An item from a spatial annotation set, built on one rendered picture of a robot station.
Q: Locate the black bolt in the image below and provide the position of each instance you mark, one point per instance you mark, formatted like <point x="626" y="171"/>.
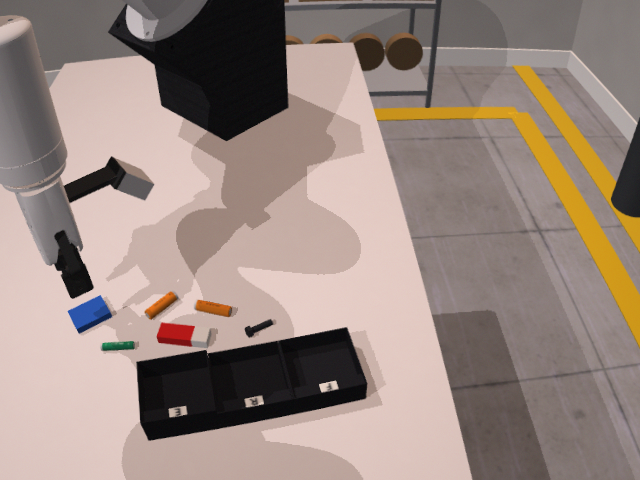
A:
<point x="251" y="330"/>

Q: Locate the blue block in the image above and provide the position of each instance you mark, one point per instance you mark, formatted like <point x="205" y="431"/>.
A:
<point x="89" y="314"/>

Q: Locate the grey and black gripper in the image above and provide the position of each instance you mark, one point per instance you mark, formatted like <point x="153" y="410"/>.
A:
<point x="47" y="211"/>

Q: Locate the orange aa battery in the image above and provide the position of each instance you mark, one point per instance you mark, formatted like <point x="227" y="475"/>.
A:
<point x="161" y="304"/>
<point x="213" y="308"/>

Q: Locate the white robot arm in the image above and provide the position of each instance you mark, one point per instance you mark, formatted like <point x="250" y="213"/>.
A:
<point x="32" y="146"/>

